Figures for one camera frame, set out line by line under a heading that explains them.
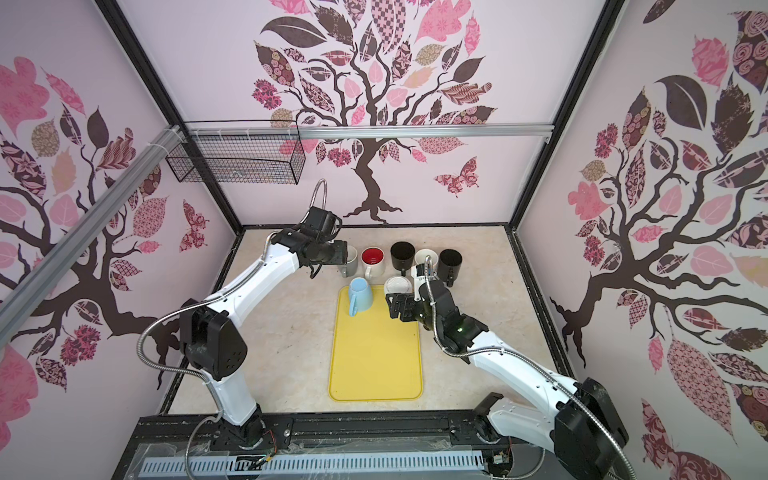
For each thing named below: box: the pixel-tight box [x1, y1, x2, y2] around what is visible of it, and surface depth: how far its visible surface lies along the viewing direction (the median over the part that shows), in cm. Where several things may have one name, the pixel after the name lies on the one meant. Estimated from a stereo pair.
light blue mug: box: [348, 276, 373, 317], surface depth 92 cm
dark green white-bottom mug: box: [390, 241, 416, 277], surface depth 102 cm
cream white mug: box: [360, 246, 385, 279], surface depth 103 cm
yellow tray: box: [329, 285, 422, 401], surface depth 87 cm
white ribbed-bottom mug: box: [384, 276, 412, 298], surface depth 94 cm
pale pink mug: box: [414, 248, 439, 267], surface depth 101 cm
